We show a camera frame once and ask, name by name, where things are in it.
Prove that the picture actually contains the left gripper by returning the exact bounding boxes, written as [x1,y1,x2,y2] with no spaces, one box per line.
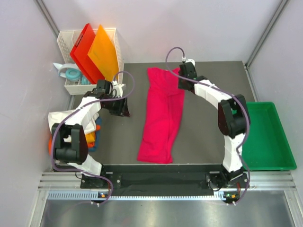
[103,95,130,118]

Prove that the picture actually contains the magenta t shirt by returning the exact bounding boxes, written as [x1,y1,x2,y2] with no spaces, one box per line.
[137,68,185,164]

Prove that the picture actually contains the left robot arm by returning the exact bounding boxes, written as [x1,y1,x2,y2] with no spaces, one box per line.
[51,80,130,188]

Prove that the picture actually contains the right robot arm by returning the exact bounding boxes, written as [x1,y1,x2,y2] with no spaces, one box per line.
[178,60,250,189]

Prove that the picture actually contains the white plastic organizer basket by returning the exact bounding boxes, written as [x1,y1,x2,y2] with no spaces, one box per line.
[57,28,124,95]

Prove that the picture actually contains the blue folded t shirt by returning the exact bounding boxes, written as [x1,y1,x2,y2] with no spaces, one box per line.
[88,117,102,152]

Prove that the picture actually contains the white folded t shirt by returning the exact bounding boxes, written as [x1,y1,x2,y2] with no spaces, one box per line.
[48,110,99,134]

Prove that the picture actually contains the orange plastic folder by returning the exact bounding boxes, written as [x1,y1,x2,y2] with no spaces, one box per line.
[88,25,119,81]

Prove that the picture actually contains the teal white headphones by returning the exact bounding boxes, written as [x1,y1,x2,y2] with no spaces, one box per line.
[53,63,91,85]

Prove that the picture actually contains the red plastic folder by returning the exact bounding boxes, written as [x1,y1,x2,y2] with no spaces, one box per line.
[70,23,104,84]

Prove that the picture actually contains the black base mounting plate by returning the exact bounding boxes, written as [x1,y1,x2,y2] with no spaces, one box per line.
[80,164,249,197]

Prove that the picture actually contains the green plastic tray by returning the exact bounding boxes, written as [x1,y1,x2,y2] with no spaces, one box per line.
[242,102,297,171]

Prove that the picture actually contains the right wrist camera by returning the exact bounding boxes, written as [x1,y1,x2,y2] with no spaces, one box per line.
[182,57,196,66]

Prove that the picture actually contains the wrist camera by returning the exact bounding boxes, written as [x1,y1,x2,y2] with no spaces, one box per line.
[112,81,126,98]
[182,57,196,66]

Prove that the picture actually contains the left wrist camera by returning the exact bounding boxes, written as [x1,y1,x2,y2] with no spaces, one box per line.
[112,81,126,98]

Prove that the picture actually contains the white slotted cable duct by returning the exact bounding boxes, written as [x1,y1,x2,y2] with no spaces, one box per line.
[47,191,240,201]

